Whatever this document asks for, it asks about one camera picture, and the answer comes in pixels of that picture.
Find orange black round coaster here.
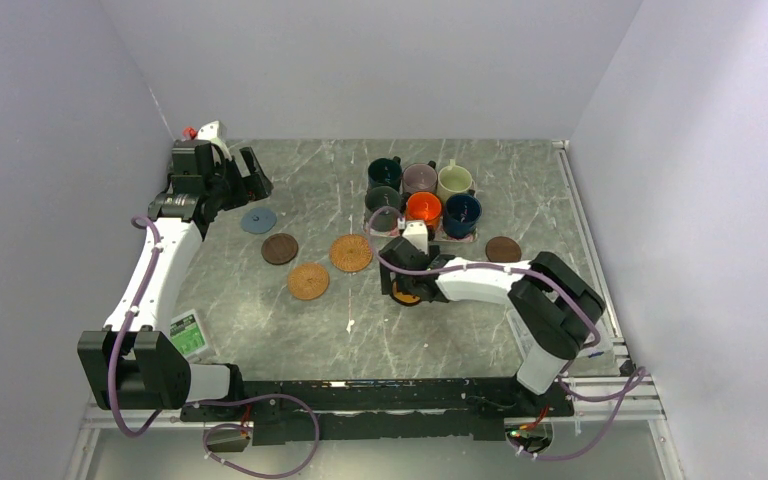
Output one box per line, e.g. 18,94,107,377
390,281,412,307

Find blue round coaster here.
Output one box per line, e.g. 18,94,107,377
240,207,277,234

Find woven rattan coaster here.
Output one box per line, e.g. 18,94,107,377
287,263,330,301
329,234,373,273

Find dark wooden coaster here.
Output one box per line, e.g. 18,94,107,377
261,233,299,265
485,236,522,263

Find navy blue mug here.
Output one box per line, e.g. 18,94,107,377
442,193,482,239

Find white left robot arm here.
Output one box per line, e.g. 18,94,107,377
77,140,272,420

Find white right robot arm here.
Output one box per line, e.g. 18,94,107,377
378,237,606,415

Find grey green mug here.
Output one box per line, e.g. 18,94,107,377
364,186,401,233

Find floral serving tray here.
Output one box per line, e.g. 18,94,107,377
362,210,481,245

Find orange mug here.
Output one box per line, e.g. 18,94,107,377
405,191,443,231

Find mauve grey mug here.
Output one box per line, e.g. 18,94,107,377
401,161,438,195

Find dark green mug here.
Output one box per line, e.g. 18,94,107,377
366,156,403,191

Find pale green mug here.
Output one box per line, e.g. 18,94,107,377
436,159,474,204

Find green label tag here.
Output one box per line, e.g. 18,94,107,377
169,309,210,361

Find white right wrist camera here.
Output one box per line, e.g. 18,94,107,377
398,219,429,255

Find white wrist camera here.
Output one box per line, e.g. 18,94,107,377
398,219,429,255
182,120,233,160

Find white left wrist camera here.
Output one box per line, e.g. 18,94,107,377
182,120,233,160

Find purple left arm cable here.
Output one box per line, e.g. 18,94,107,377
106,215,321,480

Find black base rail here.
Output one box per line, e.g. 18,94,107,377
180,377,574,446

